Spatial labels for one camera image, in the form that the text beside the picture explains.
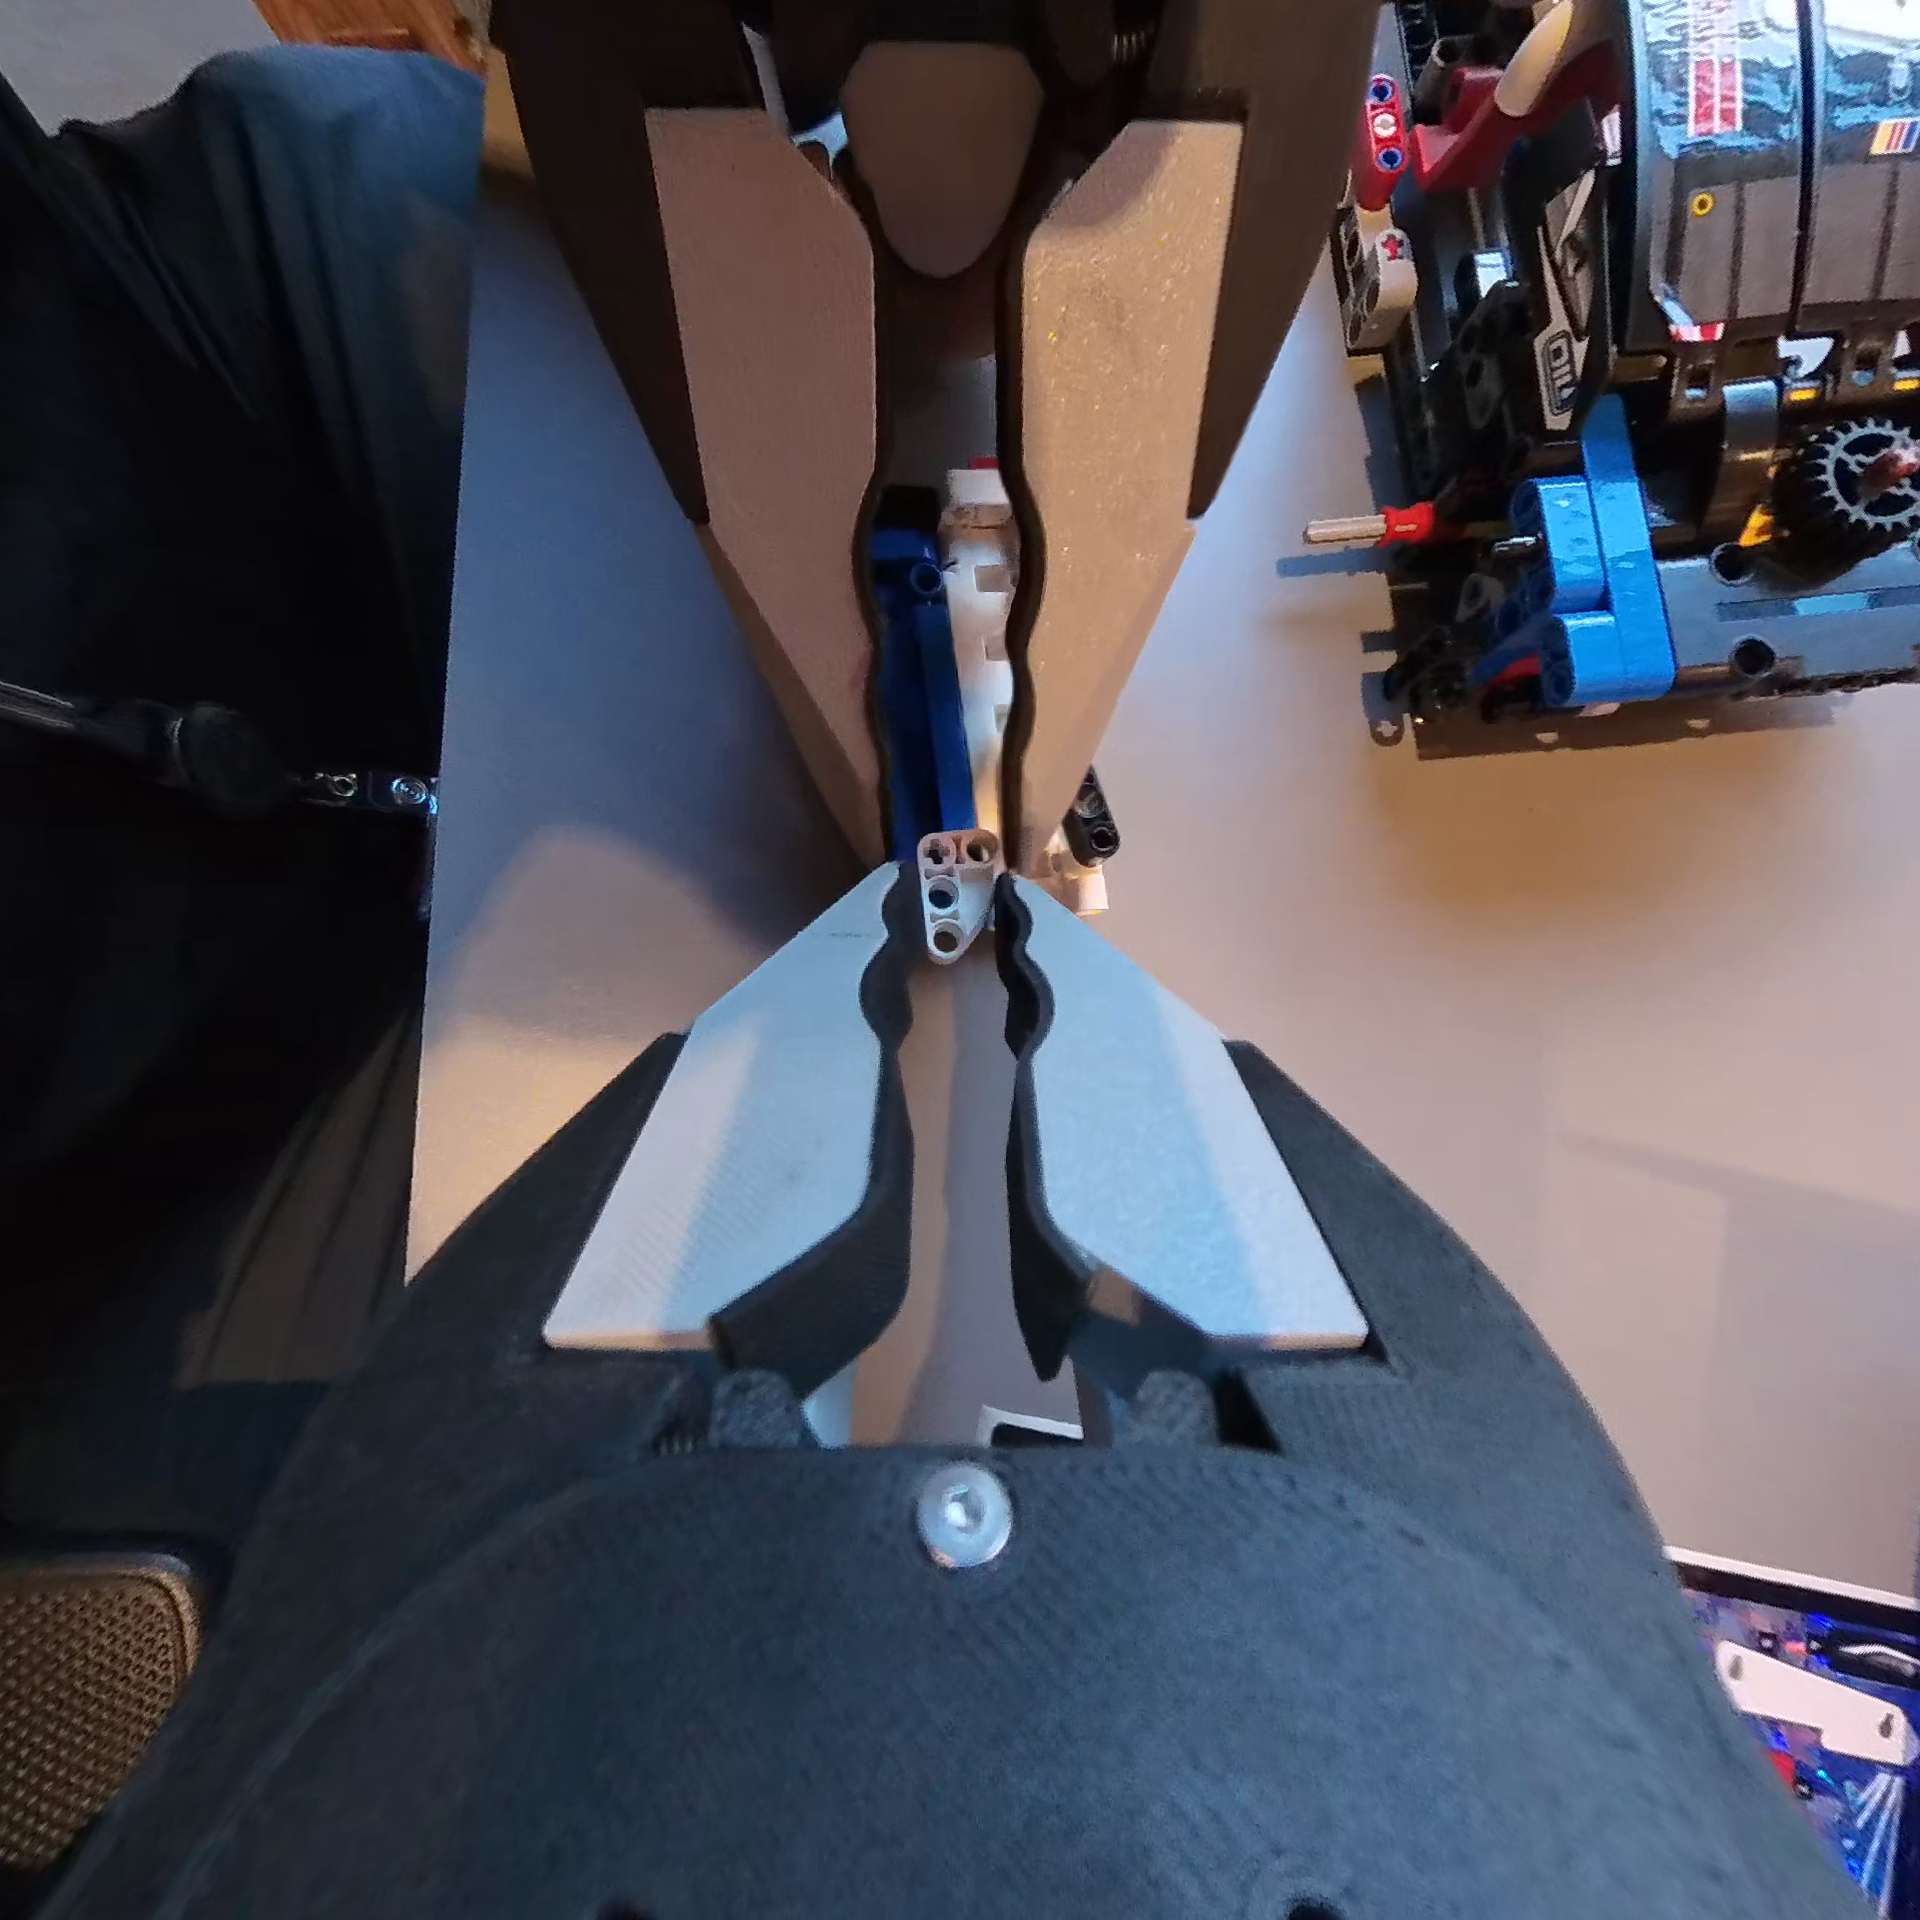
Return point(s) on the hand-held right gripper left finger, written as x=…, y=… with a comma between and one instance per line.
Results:
x=720, y=1170

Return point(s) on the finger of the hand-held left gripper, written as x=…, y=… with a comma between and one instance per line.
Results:
x=764, y=451
x=1111, y=451

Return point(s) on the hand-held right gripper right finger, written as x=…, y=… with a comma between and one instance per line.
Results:
x=1185, y=1170

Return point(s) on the blue white toy brick assembly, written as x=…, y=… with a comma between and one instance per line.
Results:
x=915, y=674

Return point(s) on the white triangular toy connector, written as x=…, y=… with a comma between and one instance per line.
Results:
x=945, y=908

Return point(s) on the grey desk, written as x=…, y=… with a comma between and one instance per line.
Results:
x=1501, y=1125

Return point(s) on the person's dark jacket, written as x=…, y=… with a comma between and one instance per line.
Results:
x=195, y=451

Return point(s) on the toy car chassis model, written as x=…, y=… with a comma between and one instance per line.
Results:
x=1621, y=571

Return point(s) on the black mesh chair seat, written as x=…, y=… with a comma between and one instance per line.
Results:
x=90, y=1694

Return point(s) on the holographic sticker sheet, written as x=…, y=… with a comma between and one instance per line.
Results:
x=1844, y=1800

